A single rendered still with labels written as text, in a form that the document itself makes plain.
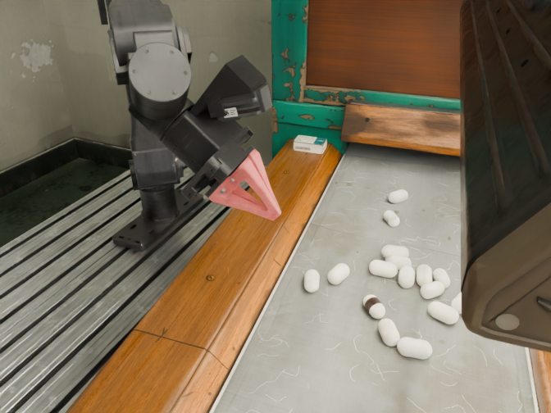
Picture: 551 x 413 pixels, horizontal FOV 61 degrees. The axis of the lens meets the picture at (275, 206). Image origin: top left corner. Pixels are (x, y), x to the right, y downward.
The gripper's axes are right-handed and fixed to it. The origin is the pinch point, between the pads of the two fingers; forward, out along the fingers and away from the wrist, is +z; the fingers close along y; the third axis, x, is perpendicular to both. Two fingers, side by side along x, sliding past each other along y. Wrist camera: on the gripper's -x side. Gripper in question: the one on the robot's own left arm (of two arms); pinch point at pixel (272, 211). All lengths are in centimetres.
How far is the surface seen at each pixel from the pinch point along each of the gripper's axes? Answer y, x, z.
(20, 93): 130, 145, -110
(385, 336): -4.8, -1.7, 18.1
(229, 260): 1.1, 11.3, 1.1
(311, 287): 0.7, 4.8, 10.6
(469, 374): -5.8, -6.3, 25.9
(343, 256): 10.2, 4.4, 13.0
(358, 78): 46.3, -4.0, -1.5
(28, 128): 129, 159, -99
